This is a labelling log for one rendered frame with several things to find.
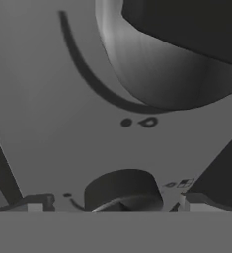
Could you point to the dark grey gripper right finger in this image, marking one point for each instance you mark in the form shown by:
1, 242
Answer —
219, 184

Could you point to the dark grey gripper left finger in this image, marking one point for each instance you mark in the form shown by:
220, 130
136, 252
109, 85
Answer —
38, 201

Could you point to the silver and black kettle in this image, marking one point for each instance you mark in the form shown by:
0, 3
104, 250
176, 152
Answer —
160, 66

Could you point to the black round hob knob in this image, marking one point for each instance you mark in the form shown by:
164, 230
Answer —
120, 187

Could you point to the grey hob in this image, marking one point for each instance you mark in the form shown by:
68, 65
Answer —
38, 99

